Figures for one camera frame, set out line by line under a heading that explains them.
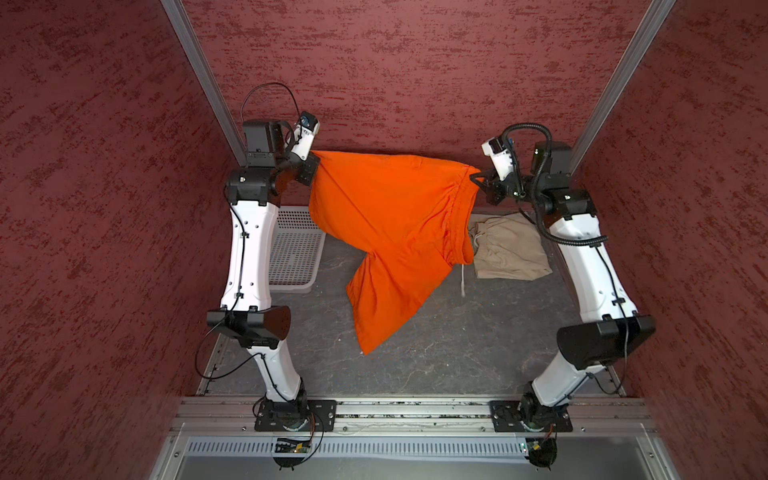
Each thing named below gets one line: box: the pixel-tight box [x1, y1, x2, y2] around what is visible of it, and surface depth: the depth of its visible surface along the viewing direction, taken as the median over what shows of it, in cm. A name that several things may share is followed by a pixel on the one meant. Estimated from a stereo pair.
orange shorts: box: [309, 151, 481, 355], surface depth 86 cm
